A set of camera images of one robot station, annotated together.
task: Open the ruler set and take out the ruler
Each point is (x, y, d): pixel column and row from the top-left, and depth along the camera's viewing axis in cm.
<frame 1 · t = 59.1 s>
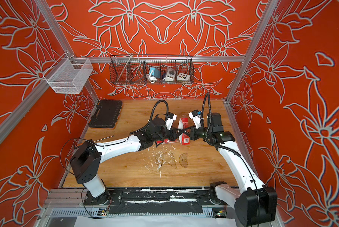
left hand: (183, 130, 77), fingers closed
right hand: (180, 130, 74), fingers closed
clear protractor: (183, 160, 89), on the table
clear triangle ruler: (169, 159, 89), on the table
black tool case: (106, 114, 106), point 6 cm above the table

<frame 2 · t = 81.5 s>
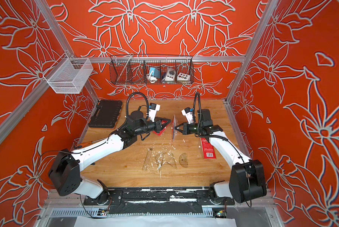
left hand: (170, 120, 72), fingers closed
right hand: (173, 128, 78), fingers closed
the named things where they were.

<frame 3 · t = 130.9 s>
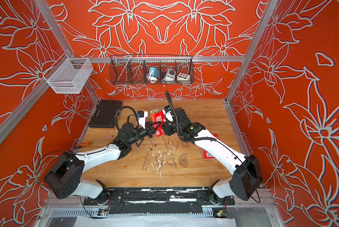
left hand: (160, 122, 76), fingers closed
right hand: (162, 123, 78), fingers open
clear protractor 2: (186, 144, 95), on the table
the other named things where they were.

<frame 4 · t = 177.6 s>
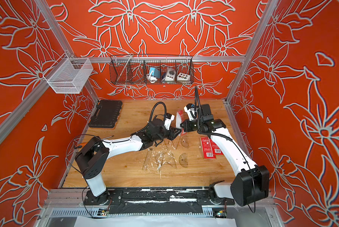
left hand: (180, 129, 82), fingers closed
right hand: (178, 124, 78), fingers closed
the named things where they were.

